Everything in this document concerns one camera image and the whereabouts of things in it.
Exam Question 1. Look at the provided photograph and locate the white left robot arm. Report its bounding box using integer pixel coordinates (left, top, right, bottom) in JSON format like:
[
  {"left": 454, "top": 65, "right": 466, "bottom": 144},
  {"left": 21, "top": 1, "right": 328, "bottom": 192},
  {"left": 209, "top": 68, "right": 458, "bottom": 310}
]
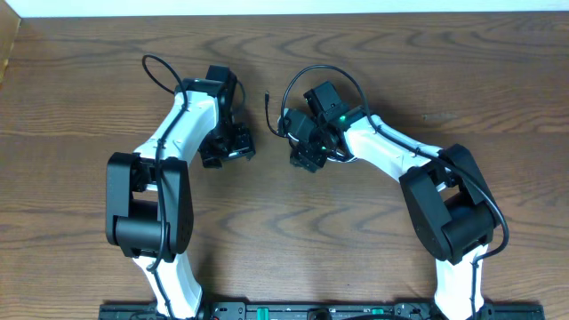
[{"left": 105, "top": 65, "right": 255, "bottom": 319}]

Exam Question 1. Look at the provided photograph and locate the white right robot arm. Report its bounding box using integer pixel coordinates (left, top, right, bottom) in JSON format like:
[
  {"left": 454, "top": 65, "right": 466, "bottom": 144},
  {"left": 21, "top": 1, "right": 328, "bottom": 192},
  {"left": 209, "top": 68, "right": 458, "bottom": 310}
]
[{"left": 278, "top": 82, "right": 501, "bottom": 319}]

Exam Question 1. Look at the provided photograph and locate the black USB cable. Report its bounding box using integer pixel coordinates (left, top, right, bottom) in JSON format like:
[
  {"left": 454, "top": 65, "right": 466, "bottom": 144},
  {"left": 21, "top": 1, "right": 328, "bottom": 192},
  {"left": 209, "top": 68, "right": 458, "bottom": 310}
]
[{"left": 264, "top": 91, "right": 288, "bottom": 139}]

